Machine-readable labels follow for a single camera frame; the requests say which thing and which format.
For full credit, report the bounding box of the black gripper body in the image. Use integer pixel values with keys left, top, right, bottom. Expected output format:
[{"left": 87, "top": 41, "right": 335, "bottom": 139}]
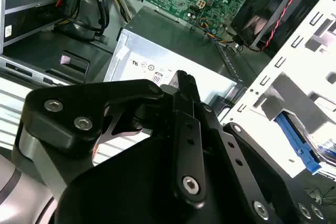
[{"left": 54, "top": 132, "right": 254, "bottom": 224}]

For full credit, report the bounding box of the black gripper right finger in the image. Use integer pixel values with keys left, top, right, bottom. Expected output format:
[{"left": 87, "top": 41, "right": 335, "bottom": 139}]
[{"left": 193, "top": 74, "right": 328, "bottom": 224}]

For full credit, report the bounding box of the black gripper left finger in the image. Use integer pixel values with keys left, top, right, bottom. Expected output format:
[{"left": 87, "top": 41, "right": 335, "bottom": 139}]
[{"left": 15, "top": 69, "right": 208, "bottom": 209}]

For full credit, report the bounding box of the hard disk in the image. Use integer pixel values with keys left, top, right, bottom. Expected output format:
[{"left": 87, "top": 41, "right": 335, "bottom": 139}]
[{"left": 274, "top": 111, "right": 336, "bottom": 176}]

